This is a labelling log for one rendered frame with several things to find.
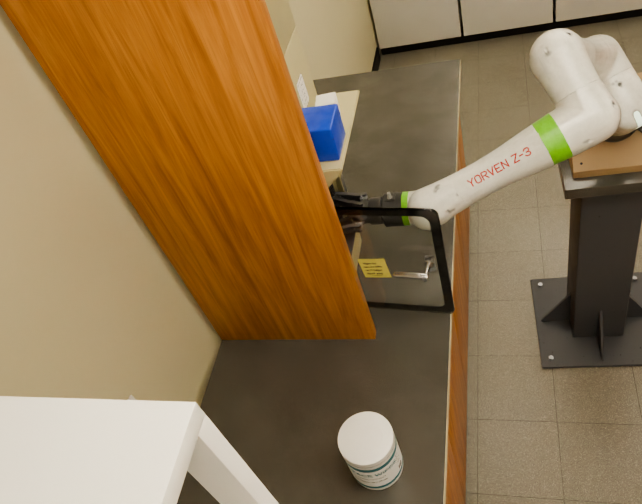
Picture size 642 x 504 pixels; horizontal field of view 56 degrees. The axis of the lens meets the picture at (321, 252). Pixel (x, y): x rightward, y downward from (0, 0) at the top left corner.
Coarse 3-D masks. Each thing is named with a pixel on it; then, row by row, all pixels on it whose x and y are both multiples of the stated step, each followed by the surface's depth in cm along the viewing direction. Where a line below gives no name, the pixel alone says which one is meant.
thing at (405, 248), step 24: (360, 216) 147; (384, 216) 145; (408, 216) 142; (432, 216) 140; (360, 240) 154; (384, 240) 151; (408, 240) 149; (432, 240) 146; (408, 264) 156; (384, 288) 167; (408, 288) 163; (432, 288) 160; (432, 312) 168
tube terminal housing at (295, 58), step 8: (296, 32) 148; (296, 40) 148; (288, 48) 142; (296, 48) 148; (288, 56) 142; (296, 56) 147; (304, 56) 153; (288, 64) 142; (296, 64) 147; (304, 64) 153; (296, 72) 147; (304, 72) 153; (296, 80) 146; (304, 80) 152; (312, 80) 159; (296, 88) 146; (312, 88) 158; (312, 96) 158; (312, 104) 158; (336, 184) 185
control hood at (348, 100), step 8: (344, 96) 158; (352, 96) 157; (344, 104) 156; (352, 104) 155; (344, 112) 153; (352, 112) 152; (344, 120) 151; (352, 120) 151; (344, 128) 149; (344, 144) 144; (344, 152) 143; (336, 160) 141; (344, 160) 141; (328, 168) 140; (336, 168) 139; (328, 176) 141; (336, 176) 140; (328, 184) 142
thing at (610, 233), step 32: (640, 192) 198; (576, 224) 219; (608, 224) 210; (640, 224) 208; (576, 256) 226; (608, 256) 221; (544, 288) 281; (576, 288) 236; (608, 288) 234; (640, 288) 268; (544, 320) 269; (576, 320) 251; (608, 320) 248; (640, 320) 258; (544, 352) 259; (576, 352) 255; (608, 352) 252; (640, 352) 248
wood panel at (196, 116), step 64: (0, 0) 111; (64, 0) 109; (128, 0) 107; (192, 0) 105; (256, 0) 103; (64, 64) 119; (128, 64) 117; (192, 64) 114; (256, 64) 112; (128, 128) 129; (192, 128) 126; (256, 128) 123; (128, 192) 145; (192, 192) 141; (256, 192) 137; (320, 192) 134; (192, 256) 159; (256, 256) 155; (320, 256) 150; (256, 320) 177; (320, 320) 171
